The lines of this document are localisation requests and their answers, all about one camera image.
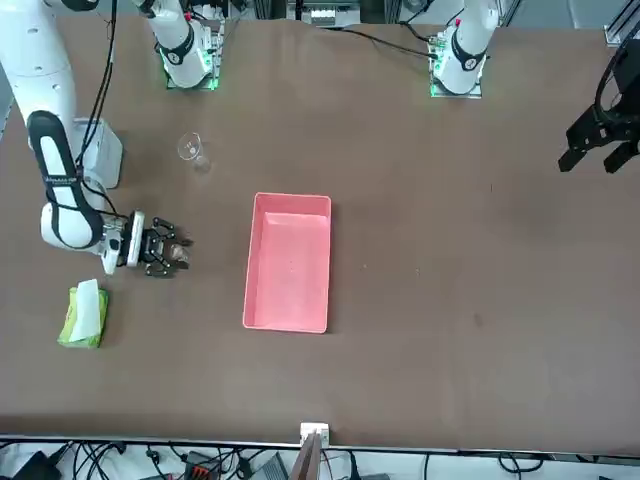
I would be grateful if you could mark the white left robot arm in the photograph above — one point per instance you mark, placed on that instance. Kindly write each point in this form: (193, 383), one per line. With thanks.
(467, 50)

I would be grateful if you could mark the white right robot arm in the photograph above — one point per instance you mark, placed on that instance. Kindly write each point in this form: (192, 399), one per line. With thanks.
(50, 60)

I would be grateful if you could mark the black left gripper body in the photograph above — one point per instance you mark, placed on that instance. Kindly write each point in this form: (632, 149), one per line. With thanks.
(629, 70)

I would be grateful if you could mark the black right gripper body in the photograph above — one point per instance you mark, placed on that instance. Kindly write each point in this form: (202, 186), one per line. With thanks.
(151, 247)

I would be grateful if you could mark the white power strip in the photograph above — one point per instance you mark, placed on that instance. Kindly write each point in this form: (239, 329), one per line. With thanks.
(325, 15)

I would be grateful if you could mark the aluminium frame post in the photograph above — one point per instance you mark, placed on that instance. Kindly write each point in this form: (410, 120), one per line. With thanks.
(307, 460)

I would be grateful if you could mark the pink plastic container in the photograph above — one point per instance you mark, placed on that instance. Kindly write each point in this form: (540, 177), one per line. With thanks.
(290, 270)

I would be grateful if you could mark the small glass beaker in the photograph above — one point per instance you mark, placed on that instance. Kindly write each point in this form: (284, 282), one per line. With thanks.
(179, 254)

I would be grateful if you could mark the large glass beaker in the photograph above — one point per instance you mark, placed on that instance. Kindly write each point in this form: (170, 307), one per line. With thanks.
(190, 147)

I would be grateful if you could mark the white flip-lid bin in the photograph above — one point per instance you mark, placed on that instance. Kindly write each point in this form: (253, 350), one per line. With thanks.
(107, 155)

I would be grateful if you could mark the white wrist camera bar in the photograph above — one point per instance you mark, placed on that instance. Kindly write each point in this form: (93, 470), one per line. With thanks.
(135, 240)

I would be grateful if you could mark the aluminium corner profile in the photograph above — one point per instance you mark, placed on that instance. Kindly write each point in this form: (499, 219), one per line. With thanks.
(617, 27)

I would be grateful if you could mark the green tissue pack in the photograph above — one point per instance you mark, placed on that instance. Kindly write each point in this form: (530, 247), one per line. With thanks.
(65, 325)

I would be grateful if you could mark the red and black connector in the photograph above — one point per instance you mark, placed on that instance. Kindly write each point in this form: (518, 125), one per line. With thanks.
(200, 470)

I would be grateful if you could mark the white post bracket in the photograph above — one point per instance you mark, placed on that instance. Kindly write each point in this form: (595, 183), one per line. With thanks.
(322, 430)

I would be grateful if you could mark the large black power brick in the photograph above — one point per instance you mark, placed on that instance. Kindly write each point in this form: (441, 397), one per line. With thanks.
(35, 467)

